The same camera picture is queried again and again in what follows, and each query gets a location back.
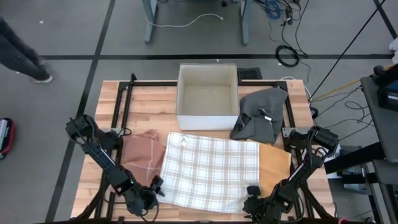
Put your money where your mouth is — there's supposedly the pink striped towel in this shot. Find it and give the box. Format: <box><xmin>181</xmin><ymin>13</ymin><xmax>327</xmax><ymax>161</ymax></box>
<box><xmin>118</xmin><ymin>129</ymin><xmax>167</xmax><ymax>189</ymax></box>

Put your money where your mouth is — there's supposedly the white plaid kitchen towel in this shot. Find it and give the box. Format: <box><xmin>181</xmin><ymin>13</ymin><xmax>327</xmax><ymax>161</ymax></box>
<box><xmin>157</xmin><ymin>131</ymin><xmax>261</xmax><ymax>215</ymax></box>

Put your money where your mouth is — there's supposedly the mustard yellow towel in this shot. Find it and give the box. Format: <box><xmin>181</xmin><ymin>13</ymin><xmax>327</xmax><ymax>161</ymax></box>
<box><xmin>257</xmin><ymin>141</ymin><xmax>293</xmax><ymax>198</ymax></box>

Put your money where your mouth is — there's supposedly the dark grey towel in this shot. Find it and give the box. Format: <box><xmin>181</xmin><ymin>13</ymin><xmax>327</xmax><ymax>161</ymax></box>
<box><xmin>229</xmin><ymin>86</ymin><xmax>289</xmax><ymax>144</ymax></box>

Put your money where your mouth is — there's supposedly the white printed paper box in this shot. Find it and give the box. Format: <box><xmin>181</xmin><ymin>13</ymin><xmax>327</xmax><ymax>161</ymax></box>
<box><xmin>323</xmin><ymin>142</ymin><xmax>342</xmax><ymax>180</ymax></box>

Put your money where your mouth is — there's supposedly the beige fabric storage box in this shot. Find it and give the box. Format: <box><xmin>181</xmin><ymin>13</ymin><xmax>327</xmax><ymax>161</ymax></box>
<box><xmin>175</xmin><ymin>63</ymin><xmax>240</xmax><ymax>131</ymax></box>

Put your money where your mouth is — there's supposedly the black perforated floor plate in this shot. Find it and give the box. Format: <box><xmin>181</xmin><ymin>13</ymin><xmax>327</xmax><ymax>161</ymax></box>
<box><xmin>238</xmin><ymin>67</ymin><xmax>263</xmax><ymax>81</ymax></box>

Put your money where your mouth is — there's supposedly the black side desk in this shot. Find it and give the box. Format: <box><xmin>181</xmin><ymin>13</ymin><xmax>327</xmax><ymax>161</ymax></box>
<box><xmin>323</xmin><ymin>76</ymin><xmax>398</xmax><ymax>224</ymax></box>

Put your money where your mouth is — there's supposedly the red and black bag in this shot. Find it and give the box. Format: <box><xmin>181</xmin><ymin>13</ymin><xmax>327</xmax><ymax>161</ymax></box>
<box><xmin>0</xmin><ymin>117</ymin><xmax>16</xmax><ymax>160</ymax></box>

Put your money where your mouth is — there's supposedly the black electronics case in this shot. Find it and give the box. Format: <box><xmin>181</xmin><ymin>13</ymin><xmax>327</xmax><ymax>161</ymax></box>
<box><xmin>373</xmin><ymin>63</ymin><xmax>398</xmax><ymax>111</ymax></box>

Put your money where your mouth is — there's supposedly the grey desk leg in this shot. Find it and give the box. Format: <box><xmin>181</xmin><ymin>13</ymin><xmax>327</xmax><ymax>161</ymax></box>
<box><xmin>142</xmin><ymin>0</ymin><xmax>159</xmax><ymax>44</ymax></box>
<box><xmin>238</xmin><ymin>0</ymin><xmax>251</xmax><ymax>46</ymax></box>

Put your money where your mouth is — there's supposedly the person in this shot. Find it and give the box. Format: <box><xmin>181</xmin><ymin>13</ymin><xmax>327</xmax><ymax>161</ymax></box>
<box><xmin>0</xmin><ymin>17</ymin><xmax>54</xmax><ymax>84</ymax></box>

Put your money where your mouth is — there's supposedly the long thin black pole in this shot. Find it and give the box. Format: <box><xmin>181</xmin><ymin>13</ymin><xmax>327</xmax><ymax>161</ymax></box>
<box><xmin>309</xmin><ymin>0</ymin><xmax>387</xmax><ymax>100</ymax></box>

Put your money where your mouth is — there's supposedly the white crumpled sheet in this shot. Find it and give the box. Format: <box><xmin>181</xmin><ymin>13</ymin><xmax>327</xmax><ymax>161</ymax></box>
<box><xmin>388</xmin><ymin>37</ymin><xmax>398</xmax><ymax>65</ymax></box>

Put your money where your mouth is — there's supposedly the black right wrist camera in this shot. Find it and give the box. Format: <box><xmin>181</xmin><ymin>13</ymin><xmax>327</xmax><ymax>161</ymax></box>
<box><xmin>246</xmin><ymin>185</ymin><xmax>261</xmax><ymax>197</ymax></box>

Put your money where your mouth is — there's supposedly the yellow cable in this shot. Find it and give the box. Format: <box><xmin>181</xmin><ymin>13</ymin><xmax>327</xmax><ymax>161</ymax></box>
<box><xmin>310</xmin><ymin>64</ymin><xmax>395</xmax><ymax>102</ymax></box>

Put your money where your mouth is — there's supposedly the coiled black cable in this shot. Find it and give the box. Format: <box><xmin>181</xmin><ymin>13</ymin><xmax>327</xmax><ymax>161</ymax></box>
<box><xmin>275</xmin><ymin>45</ymin><xmax>301</xmax><ymax>68</ymax></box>

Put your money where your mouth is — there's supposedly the white floor cable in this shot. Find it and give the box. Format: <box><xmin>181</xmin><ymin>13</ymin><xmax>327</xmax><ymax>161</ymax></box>
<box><xmin>145</xmin><ymin>12</ymin><xmax>224</xmax><ymax>29</ymax></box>

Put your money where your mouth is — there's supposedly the black floor cable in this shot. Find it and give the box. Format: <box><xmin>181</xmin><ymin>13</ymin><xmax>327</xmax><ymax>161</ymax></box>
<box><xmin>269</xmin><ymin>0</ymin><xmax>312</xmax><ymax>60</ymax></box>

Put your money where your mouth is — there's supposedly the blue cable bundle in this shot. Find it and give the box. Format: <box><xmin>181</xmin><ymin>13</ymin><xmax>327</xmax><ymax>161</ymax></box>
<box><xmin>264</xmin><ymin>0</ymin><xmax>282</xmax><ymax>19</ymax></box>

